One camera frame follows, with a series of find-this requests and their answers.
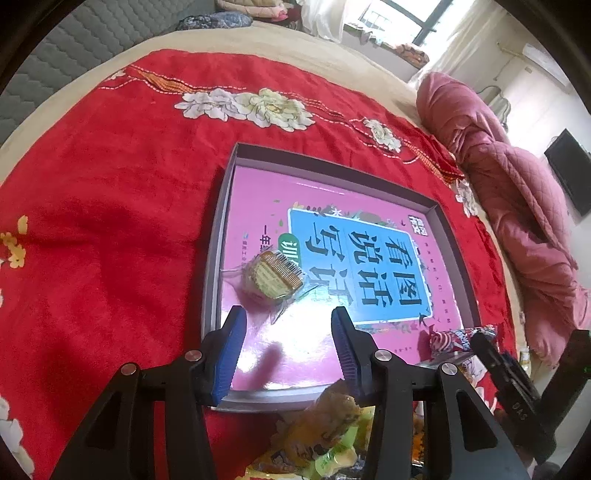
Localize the black television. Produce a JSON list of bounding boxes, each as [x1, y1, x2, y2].
[[544, 129, 591, 223]]

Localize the pink quilt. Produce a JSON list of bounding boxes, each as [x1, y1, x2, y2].
[[416, 71, 591, 366]]

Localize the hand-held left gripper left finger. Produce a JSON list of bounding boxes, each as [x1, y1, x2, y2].
[[51, 306, 248, 480]]

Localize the clothes on windowsill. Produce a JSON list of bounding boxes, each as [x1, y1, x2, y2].
[[396, 43, 431, 66]]

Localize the window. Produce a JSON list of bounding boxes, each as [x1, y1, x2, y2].
[[358, 0, 459, 47]]

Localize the pile of pink clothes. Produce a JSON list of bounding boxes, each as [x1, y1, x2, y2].
[[215, 0, 302, 22]]

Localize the red white blue candy packet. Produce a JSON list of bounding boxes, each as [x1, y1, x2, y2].
[[428, 325, 498, 361]]

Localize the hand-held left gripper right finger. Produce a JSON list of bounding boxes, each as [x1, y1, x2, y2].
[[331, 306, 530, 480]]

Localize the beige bed sheet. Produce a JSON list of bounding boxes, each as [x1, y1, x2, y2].
[[0, 18, 428, 185]]

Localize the yellow snack packet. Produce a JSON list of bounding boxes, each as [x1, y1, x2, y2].
[[412, 401, 434, 468]]

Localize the golden snack packet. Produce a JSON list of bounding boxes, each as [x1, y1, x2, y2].
[[276, 381, 366, 462]]

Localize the grey quilted headboard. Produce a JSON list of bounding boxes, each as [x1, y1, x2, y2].
[[0, 0, 219, 145]]

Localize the white air conditioner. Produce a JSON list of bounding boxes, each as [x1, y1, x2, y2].
[[525, 44, 571, 86]]

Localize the clear biscuit packet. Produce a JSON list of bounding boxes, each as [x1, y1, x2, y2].
[[222, 247, 308, 324]]

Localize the dark floral cloth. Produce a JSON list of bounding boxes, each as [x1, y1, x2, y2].
[[178, 14, 253, 31]]

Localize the white curtain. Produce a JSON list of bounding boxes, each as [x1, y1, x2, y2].
[[431, 0, 505, 84]]

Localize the red floral blanket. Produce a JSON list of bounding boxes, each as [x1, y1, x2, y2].
[[0, 48, 514, 480]]

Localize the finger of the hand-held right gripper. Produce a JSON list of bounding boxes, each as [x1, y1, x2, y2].
[[470, 330, 541, 416]]

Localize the pink book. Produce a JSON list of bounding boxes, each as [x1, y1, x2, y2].
[[217, 165, 465, 393]]

